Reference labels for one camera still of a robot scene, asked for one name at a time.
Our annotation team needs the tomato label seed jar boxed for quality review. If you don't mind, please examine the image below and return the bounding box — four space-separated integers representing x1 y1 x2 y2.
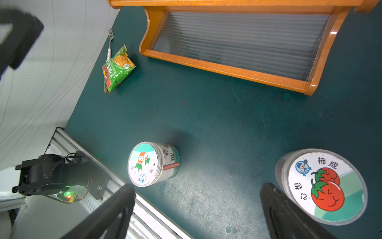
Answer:
275 148 368 226

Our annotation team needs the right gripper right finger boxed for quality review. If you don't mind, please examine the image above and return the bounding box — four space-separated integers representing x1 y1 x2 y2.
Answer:
260 182 335 239

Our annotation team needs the green snack packet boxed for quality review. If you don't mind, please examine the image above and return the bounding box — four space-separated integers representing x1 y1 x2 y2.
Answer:
102 45 136 94

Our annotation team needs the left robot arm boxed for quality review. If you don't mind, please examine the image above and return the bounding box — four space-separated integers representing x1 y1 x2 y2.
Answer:
1 8 44 74

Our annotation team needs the orange fruit label jar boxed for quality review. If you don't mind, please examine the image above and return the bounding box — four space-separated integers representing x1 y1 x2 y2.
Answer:
128 141 181 187

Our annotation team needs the orange wooden tiered shelf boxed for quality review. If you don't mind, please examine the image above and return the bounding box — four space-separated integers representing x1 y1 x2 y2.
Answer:
108 1 378 96

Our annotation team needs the white handled fork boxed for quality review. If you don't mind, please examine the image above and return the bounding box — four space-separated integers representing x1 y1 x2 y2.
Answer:
106 28 114 61

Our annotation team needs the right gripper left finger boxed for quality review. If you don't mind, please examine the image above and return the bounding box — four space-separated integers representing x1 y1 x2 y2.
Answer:
62 184 136 239

